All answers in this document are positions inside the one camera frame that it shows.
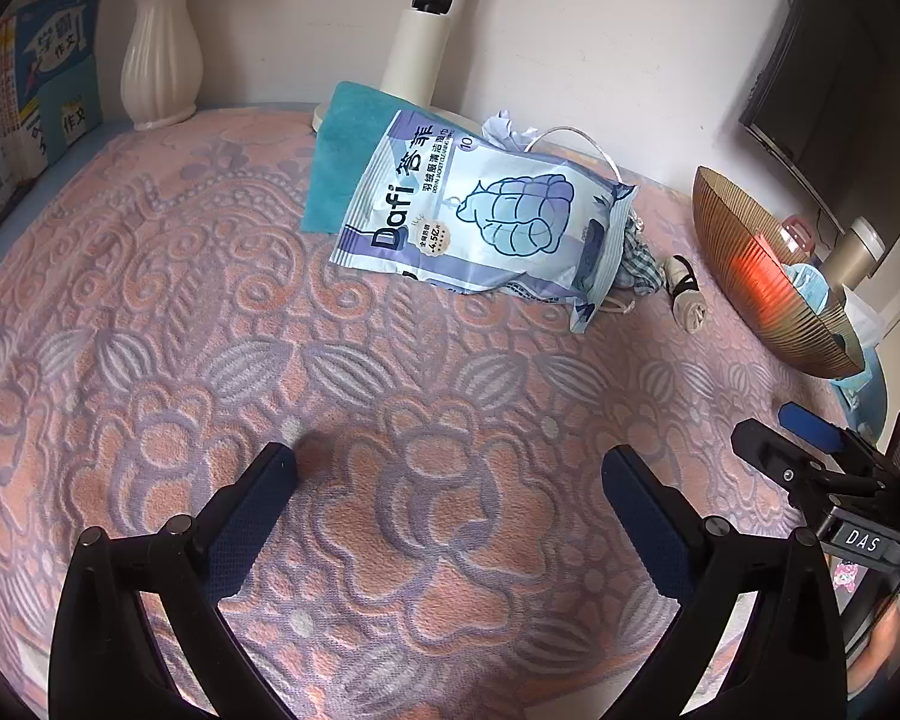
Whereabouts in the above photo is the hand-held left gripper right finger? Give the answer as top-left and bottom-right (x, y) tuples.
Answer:
(602, 444), (848, 720)

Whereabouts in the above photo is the pink patterned blanket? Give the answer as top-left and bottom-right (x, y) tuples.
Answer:
(0, 106), (882, 720)

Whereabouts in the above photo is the black monitor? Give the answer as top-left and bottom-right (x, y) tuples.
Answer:
(739, 0), (900, 233)

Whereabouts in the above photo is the small white black roll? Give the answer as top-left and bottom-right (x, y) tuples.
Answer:
(664, 253), (710, 335)

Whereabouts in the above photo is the person's right hand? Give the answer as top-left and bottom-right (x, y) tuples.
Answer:
(844, 600), (900, 698)

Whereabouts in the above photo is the teal towel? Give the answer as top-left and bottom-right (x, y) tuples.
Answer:
(301, 81), (410, 235)

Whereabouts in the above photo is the green checked cloth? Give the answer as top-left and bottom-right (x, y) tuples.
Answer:
(615, 214), (665, 297)

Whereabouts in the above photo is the row of books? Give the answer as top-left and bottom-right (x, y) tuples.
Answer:
(0, 0), (106, 241)

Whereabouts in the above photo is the white elastic strap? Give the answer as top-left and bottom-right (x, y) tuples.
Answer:
(529, 127), (638, 188)

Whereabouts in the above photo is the crumpled white paper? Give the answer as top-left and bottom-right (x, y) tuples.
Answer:
(482, 109), (541, 152)

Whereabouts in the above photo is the white desk lamp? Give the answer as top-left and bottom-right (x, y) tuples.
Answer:
(311, 0), (488, 132)

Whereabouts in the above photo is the blue wet wipes packet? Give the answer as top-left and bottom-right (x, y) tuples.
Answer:
(328, 109), (638, 335)

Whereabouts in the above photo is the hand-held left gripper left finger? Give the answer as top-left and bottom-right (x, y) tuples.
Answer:
(47, 441), (301, 720)

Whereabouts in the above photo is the light blue cloth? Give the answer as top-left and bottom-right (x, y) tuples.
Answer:
(832, 360), (890, 428)

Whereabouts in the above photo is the gold ribbed bowl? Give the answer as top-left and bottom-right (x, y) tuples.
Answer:
(692, 165), (867, 380)

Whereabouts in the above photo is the white ribbed vase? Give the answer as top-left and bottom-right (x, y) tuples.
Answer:
(120, 0), (203, 131)

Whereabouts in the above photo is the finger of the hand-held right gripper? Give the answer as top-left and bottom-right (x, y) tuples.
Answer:
(778, 402), (882, 470)
(731, 422), (871, 500)

